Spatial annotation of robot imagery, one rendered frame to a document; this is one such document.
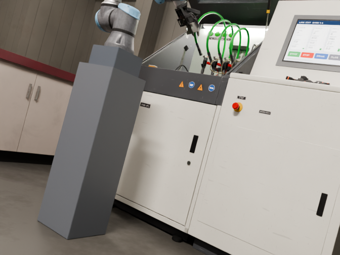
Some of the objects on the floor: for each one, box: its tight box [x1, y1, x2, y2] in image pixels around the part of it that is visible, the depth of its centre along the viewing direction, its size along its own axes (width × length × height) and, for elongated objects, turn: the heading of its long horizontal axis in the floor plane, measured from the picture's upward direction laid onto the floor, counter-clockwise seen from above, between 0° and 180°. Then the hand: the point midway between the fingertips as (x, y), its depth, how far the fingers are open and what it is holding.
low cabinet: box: [0, 48, 76, 165], centre depth 381 cm, size 189×223×84 cm
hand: (197, 34), depth 218 cm, fingers closed
